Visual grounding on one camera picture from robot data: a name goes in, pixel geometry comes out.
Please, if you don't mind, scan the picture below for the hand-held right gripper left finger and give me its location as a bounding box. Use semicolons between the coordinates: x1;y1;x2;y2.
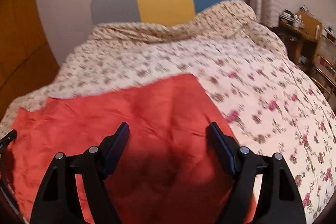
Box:
30;122;130;224

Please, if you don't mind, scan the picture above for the wooden chair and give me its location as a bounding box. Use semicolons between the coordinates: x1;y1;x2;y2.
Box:
297;10;336;98

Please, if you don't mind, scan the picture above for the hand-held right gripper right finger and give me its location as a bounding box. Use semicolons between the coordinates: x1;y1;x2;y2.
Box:
206;122;307;224

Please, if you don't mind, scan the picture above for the wooden desk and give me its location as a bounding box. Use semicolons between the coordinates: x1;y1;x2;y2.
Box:
273;19;318;67

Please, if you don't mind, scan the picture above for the bed with floral cover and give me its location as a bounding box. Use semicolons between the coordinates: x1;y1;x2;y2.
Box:
0;0;336;224

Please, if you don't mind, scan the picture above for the wooden wardrobe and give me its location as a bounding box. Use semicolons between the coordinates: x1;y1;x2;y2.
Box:
0;0;59;119

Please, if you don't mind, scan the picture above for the orange quilted jacket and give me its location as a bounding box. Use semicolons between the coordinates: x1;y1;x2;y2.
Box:
5;73;258;224

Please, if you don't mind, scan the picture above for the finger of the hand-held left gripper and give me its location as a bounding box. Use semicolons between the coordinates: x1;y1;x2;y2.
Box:
0;130;17;154

